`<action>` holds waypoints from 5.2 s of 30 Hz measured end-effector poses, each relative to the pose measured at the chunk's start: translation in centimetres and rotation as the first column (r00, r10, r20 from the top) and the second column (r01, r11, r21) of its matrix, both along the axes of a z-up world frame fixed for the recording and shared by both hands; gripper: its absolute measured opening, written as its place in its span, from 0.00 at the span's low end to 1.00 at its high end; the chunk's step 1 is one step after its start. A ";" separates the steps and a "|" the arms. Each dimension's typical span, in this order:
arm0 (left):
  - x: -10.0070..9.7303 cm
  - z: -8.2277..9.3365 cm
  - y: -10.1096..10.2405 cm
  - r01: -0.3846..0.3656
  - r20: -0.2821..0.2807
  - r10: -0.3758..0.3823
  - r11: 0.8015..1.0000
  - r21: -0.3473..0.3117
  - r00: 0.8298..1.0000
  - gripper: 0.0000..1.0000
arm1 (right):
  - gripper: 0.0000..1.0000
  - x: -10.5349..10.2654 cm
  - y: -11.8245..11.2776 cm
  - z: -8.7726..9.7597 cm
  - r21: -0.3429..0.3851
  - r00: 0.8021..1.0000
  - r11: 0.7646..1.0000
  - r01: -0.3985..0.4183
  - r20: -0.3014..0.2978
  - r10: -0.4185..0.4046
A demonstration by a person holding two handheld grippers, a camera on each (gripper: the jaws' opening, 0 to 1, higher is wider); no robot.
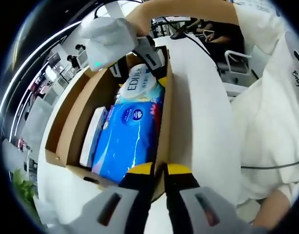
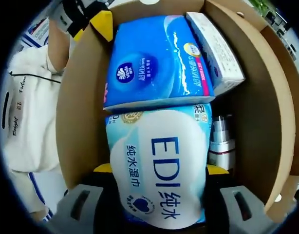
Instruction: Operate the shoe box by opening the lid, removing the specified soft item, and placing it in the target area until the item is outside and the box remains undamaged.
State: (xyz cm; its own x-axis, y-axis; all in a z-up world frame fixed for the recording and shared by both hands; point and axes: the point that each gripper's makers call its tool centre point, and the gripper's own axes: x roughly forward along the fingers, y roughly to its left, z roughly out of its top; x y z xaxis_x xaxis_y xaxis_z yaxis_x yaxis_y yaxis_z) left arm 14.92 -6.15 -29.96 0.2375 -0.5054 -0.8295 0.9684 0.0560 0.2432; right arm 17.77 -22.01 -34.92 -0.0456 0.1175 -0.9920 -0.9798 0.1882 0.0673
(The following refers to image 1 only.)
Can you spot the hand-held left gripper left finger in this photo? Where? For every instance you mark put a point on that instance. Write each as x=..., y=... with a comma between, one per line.
x=115, y=212

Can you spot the white swivel desk chair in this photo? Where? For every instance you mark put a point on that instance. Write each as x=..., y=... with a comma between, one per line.
x=234, y=65

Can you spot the black computer mouse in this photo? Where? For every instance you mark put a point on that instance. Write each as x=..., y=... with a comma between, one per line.
x=177, y=36

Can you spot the person's bare knee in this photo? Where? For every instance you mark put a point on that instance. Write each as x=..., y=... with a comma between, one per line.
x=273, y=207

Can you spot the white carton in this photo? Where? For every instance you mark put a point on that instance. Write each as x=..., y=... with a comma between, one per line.
x=92, y=136

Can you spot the white printed shirt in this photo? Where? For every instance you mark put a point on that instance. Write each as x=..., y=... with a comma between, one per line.
x=261, y=109

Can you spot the dark hanging monitor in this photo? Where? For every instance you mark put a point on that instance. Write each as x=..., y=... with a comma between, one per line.
x=55, y=59

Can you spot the potted green plant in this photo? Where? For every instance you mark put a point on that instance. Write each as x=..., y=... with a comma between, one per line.
x=24, y=187

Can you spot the blue soft tissue pack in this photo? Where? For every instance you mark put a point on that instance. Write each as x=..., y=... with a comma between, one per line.
x=130, y=141

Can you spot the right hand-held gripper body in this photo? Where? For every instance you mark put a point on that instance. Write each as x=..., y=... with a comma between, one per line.
x=108, y=39

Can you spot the brown cardboard shoe box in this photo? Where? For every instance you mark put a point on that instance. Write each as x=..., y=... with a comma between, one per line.
x=69, y=126

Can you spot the white chest-worn device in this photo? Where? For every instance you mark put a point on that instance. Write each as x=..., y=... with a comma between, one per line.
x=292, y=44

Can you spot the white blue wet wipes pack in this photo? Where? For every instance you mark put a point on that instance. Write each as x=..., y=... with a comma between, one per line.
x=142, y=87

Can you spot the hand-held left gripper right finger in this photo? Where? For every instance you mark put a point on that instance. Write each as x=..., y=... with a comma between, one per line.
x=203, y=212

